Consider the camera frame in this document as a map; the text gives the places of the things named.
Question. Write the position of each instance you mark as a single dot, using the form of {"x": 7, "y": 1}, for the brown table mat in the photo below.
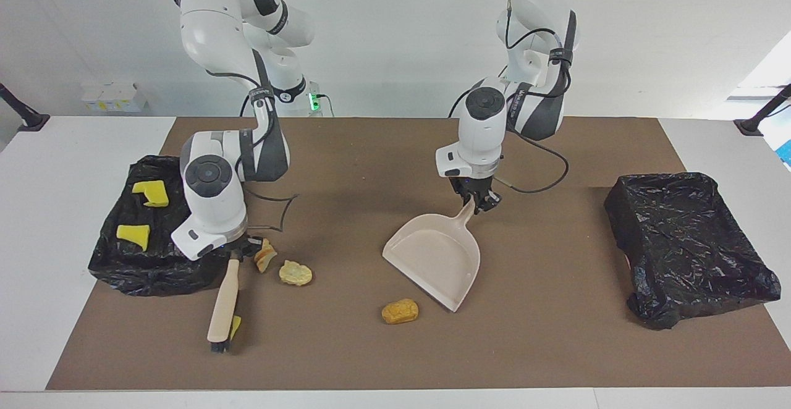
{"x": 525, "y": 347}

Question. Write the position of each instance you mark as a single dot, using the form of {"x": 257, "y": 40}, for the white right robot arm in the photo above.
{"x": 216, "y": 211}

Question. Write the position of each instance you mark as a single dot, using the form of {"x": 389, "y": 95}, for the black clamp stand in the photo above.
{"x": 31, "y": 120}
{"x": 751, "y": 126}

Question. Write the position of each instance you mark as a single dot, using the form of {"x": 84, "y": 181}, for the blue object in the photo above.
{"x": 787, "y": 152}

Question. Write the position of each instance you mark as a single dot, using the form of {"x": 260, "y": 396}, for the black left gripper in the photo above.
{"x": 473, "y": 185}

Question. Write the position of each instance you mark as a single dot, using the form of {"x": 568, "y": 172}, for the beige plastic dustpan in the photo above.
{"x": 432, "y": 254}

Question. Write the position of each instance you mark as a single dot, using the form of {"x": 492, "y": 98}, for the white wall box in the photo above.
{"x": 114, "y": 99}

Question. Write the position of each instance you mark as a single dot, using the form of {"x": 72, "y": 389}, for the pale pastry piece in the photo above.
{"x": 295, "y": 273}

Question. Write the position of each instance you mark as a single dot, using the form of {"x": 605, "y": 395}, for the notched yellow sponge piece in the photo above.
{"x": 153, "y": 194}

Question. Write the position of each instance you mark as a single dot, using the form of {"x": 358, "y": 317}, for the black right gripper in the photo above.
{"x": 247, "y": 249}

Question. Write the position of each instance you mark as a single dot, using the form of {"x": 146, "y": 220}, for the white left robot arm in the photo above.
{"x": 482, "y": 143}

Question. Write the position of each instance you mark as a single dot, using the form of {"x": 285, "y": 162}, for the orange striped croissant piece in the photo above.
{"x": 267, "y": 257}

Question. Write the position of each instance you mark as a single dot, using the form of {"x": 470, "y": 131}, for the black bag lined trash bin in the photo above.
{"x": 686, "y": 248}
{"x": 123, "y": 273}

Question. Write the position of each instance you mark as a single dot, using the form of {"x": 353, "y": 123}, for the plain yellow sponge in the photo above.
{"x": 236, "y": 325}

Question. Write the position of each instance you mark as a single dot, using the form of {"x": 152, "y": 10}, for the brown bread loaf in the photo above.
{"x": 400, "y": 311}

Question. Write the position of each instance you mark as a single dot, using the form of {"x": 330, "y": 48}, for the small yellow green sponge piece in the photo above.
{"x": 133, "y": 235}

